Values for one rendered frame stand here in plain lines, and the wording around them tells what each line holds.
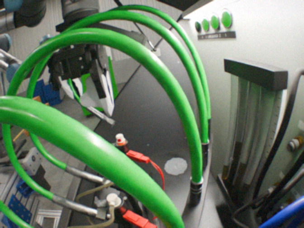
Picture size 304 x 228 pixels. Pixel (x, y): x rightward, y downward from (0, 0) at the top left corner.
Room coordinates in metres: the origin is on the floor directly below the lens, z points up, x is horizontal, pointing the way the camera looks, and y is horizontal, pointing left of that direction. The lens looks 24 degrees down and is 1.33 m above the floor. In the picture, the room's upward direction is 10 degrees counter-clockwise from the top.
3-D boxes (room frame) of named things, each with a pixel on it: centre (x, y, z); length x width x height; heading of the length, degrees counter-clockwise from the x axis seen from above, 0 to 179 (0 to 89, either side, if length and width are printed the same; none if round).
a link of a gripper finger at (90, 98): (0.28, 0.10, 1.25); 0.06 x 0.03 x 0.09; 91
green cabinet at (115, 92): (3.84, 1.27, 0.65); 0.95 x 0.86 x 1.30; 105
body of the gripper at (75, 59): (0.29, 0.11, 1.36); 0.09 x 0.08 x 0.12; 91
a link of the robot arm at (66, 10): (0.29, 0.10, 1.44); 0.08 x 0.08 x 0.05
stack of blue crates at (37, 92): (5.60, 4.28, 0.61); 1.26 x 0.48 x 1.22; 97
